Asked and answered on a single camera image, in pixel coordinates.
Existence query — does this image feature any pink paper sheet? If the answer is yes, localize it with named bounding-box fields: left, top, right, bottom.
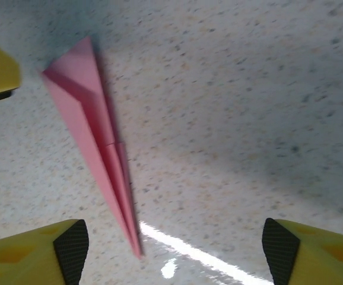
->
left=40, top=36, right=145, bottom=259

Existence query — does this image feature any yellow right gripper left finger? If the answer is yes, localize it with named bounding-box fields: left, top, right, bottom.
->
left=0, top=218, right=90, bottom=285

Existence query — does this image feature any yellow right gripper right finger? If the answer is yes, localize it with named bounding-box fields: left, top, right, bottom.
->
left=262, top=217, right=343, bottom=285

